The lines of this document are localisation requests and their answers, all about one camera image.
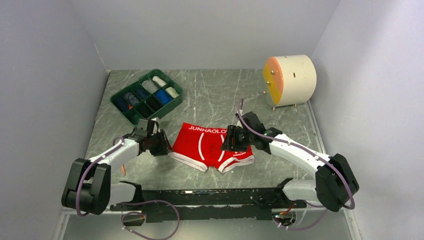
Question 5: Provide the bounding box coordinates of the dark blue rolled sock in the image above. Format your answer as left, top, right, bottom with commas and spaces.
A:
113, 96, 131, 113

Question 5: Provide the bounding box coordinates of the cream round cabinet orange front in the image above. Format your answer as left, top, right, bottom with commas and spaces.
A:
262, 54, 317, 108

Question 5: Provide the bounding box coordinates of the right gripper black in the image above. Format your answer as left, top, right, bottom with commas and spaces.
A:
220, 124, 254, 152

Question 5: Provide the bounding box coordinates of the navy blue rolled sock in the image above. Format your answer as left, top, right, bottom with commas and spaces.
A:
135, 88, 151, 100

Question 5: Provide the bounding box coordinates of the cream rolled sock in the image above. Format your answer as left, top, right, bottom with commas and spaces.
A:
165, 87, 179, 99

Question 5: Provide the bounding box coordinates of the dark striped rolled sock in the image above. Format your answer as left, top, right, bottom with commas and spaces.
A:
123, 92, 140, 106

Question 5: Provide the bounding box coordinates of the red white underwear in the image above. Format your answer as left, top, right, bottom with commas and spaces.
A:
168, 122, 255, 174

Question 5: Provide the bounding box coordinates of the white rolled sock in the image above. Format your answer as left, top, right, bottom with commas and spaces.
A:
152, 76, 168, 88

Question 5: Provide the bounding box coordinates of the grey striped rolled sock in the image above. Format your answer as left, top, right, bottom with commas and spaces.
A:
141, 79, 160, 94

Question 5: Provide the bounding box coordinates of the green compartment organizer tray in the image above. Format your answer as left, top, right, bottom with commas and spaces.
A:
109, 68, 184, 126

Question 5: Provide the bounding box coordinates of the bright blue rolled sock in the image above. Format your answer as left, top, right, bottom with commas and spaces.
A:
155, 89, 173, 105

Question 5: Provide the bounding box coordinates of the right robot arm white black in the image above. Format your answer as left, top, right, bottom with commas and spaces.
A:
221, 111, 360, 212

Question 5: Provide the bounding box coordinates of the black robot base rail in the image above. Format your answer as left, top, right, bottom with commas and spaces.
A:
110, 187, 306, 223

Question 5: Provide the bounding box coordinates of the black rolled sock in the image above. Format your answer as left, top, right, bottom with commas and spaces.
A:
145, 96, 164, 112

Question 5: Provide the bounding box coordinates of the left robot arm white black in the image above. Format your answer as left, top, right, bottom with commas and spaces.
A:
61, 117, 171, 217

